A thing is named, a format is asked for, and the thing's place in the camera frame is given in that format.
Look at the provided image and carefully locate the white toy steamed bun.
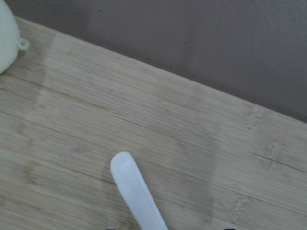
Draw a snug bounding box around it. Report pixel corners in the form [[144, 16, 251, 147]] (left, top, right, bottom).
[[0, 0, 29, 74]]

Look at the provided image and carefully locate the white ceramic spoon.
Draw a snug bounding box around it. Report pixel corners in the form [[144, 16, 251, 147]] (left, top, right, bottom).
[[110, 152, 168, 230]]

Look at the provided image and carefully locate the bamboo cutting board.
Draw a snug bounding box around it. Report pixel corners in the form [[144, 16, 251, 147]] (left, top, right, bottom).
[[0, 18, 307, 230]]

